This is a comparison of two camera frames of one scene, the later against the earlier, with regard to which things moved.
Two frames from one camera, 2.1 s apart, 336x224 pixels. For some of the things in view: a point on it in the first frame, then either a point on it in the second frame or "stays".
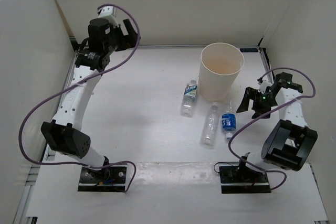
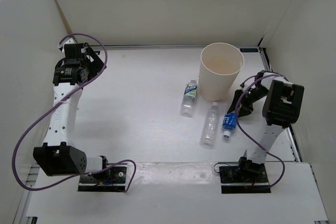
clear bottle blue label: x=229 y=119 stays
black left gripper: x=129 y=41 -> x=96 y=65
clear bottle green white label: x=188 y=103 stays
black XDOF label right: x=249 y=50 stays
